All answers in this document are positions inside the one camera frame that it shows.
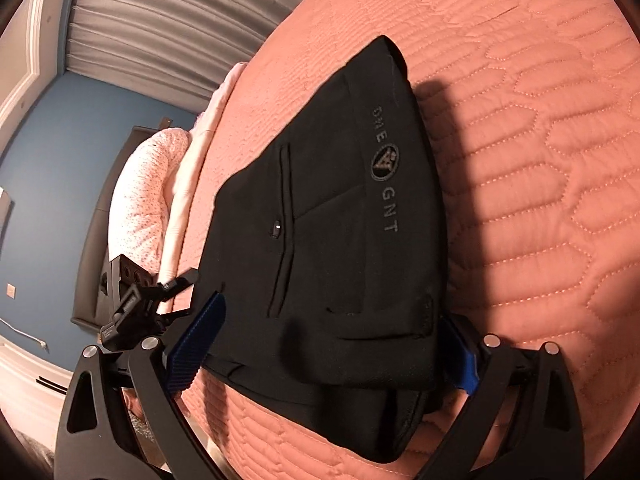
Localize dark grey headboard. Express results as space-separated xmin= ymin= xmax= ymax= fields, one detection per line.
xmin=70 ymin=126 xmax=167 ymax=334

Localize light pink folded blanket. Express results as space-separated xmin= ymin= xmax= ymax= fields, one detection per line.
xmin=158 ymin=63 xmax=246 ymax=283

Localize grey pleated curtain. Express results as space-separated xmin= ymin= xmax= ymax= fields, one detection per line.
xmin=63 ymin=0 xmax=303 ymax=112

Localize black pants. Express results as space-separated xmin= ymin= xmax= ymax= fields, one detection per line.
xmin=192 ymin=36 xmax=464 ymax=463

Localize pink dotted rolled duvet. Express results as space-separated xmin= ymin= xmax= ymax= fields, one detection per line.
xmin=107 ymin=128 xmax=190 ymax=275

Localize pink quilted bed cover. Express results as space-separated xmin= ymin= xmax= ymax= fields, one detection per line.
xmin=179 ymin=0 xmax=639 ymax=471

